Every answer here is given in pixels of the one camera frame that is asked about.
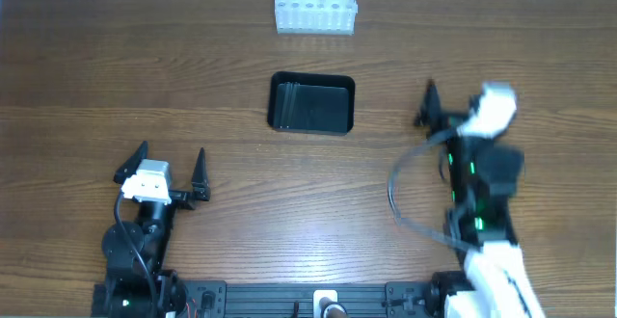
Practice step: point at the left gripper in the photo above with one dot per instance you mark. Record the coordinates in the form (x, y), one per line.
(182, 200)

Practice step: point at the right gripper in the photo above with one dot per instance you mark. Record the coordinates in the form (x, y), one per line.
(453, 119)

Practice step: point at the clear test tube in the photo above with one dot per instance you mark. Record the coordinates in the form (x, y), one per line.
(284, 106)
(291, 106)

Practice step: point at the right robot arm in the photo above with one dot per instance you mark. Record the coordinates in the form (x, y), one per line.
(487, 202)

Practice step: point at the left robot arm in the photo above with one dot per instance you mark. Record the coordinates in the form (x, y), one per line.
(130, 250)

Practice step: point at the black tray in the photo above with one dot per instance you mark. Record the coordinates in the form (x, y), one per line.
(328, 108)

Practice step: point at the white test tube rack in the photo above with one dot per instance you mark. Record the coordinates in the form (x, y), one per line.
(313, 17)

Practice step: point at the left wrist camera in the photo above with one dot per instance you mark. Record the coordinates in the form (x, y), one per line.
(147, 183)

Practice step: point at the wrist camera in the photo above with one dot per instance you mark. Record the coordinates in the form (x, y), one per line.
(489, 108)
(147, 183)

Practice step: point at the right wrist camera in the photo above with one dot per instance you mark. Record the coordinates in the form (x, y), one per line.
(489, 108)

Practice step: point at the mounting rail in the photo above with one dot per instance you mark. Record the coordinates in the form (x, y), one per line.
(270, 301)

